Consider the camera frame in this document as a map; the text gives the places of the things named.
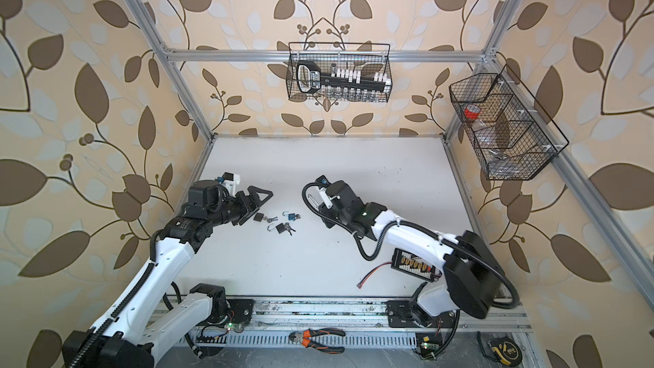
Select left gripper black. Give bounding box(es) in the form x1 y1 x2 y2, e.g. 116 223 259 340
206 186 274 229

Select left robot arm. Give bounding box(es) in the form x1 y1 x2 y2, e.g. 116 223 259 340
62 173 274 367

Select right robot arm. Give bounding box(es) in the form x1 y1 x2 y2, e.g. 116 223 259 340
301 177 520 326

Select black padlock with keys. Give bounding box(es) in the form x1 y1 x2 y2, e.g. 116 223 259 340
267 223 296 235

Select blue small padlock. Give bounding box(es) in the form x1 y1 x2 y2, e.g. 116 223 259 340
282 211 301 223

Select black connector board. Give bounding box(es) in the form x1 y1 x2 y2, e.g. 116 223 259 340
391 248 442 283

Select socket set black holder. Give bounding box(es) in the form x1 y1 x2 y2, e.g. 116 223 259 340
293 61 393 97

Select orange black pliers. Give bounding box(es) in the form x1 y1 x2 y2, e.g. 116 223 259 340
288 326 347 354

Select red cap bottle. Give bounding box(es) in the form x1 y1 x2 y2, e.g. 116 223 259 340
463 104 481 124

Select yellow black tape measure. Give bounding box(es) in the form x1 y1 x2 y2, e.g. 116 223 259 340
476 332 523 367

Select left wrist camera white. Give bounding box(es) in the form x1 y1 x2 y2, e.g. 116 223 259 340
216 172 240 197

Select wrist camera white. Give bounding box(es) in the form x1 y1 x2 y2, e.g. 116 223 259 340
216 172 240 197
313 175 333 210

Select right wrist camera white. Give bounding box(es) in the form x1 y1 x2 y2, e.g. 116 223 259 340
313 175 333 210

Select red black wire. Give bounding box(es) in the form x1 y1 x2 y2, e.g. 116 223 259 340
356 261 393 290

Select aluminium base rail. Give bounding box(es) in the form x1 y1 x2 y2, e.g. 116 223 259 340
152 295 532 349

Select black wire basket back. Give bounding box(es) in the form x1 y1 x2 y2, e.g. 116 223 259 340
286 41 393 103

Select black wire basket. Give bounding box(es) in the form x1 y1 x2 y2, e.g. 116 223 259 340
449 66 569 181
286 41 393 103

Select black wire basket right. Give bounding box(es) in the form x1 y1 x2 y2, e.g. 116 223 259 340
449 66 569 181

